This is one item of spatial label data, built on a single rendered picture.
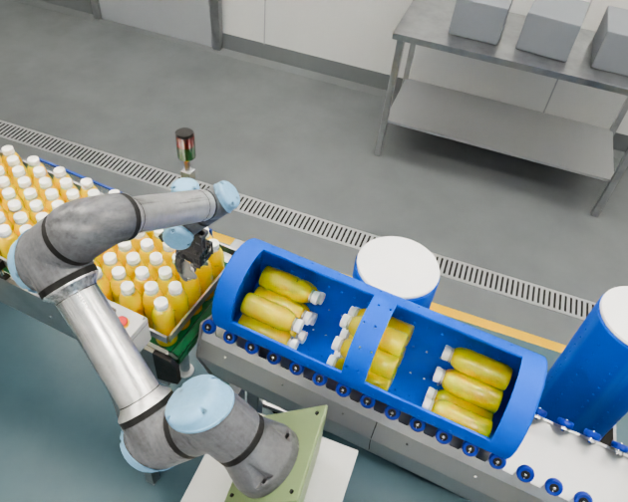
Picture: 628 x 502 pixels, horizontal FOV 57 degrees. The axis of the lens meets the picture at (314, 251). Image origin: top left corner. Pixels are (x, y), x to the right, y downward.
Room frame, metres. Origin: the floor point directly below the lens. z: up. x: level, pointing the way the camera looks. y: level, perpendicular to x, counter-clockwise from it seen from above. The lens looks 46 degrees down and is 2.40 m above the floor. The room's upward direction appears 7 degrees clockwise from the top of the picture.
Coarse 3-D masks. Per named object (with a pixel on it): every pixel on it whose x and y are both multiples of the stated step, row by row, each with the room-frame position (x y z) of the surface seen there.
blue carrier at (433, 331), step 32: (256, 256) 1.09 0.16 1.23; (288, 256) 1.12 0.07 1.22; (224, 288) 1.00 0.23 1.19; (256, 288) 1.18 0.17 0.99; (320, 288) 1.15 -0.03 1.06; (352, 288) 1.12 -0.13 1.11; (224, 320) 0.96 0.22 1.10; (320, 320) 1.09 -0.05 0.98; (384, 320) 0.92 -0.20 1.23; (416, 320) 1.05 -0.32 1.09; (448, 320) 0.96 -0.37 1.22; (288, 352) 0.89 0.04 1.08; (320, 352) 0.99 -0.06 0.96; (352, 352) 0.85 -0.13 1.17; (416, 352) 1.00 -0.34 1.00; (480, 352) 0.98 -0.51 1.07; (512, 352) 0.87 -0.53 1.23; (352, 384) 0.82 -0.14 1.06; (416, 384) 0.91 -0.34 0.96; (512, 384) 0.92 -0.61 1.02; (416, 416) 0.76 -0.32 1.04; (512, 416) 0.72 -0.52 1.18; (512, 448) 0.67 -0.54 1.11
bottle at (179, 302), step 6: (168, 294) 1.06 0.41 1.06; (174, 294) 1.06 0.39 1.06; (180, 294) 1.07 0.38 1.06; (186, 294) 1.09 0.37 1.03; (168, 300) 1.05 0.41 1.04; (174, 300) 1.05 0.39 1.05; (180, 300) 1.05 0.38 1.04; (186, 300) 1.07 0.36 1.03; (174, 306) 1.04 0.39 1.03; (180, 306) 1.05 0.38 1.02; (186, 306) 1.06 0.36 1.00; (174, 312) 1.04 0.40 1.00; (180, 312) 1.05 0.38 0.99; (186, 312) 1.06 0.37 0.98; (180, 318) 1.04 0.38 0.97; (186, 324) 1.06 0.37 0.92
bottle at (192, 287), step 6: (180, 282) 1.12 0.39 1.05; (186, 282) 1.12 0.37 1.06; (192, 282) 1.12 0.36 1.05; (198, 282) 1.14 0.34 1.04; (186, 288) 1.11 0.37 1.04; (192, 288) 1.11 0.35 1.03; (198, 288) 1.13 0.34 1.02; (192, 294) 1.11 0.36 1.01; (198, 294) 1.13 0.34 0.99; (192, 300) 1.11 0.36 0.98; (198, 312) 1.12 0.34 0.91
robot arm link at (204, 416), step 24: (192, 384) 0.55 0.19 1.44; (216, 384) 0.54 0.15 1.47; (168, 408) 0.50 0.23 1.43; (192, 408) 0.49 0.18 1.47; (216, 408) 0.49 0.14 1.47; (240, 408) 0.52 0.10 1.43; (168, 432) 0.47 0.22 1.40; (192, 432) 0.46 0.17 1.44; (216, 432) 0.47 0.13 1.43; (240, 432) 0.48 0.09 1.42; (192, 456) 0.45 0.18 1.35; (216, 456) 0.45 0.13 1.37
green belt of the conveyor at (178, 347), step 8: (224, 264) 1.35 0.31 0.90; (8, 272) 1.19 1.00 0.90; (208, 304) 1.16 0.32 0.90; (200, 312) 1.13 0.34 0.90; (208, 312) 1.13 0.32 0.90; (192, 320) 1.09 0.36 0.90; (200, 320) 1.10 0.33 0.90; (192, 328) 1.06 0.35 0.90; (184, 336) 1.03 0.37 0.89; (192, 336) 1.03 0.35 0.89; (176, 344) 0.99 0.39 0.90; (184, 344) 1.00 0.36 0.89; (192, 344) 1.02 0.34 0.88; (176, 352) 0.97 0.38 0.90; (184, 352) 0.98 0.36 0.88; (176, 360) 0.97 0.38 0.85
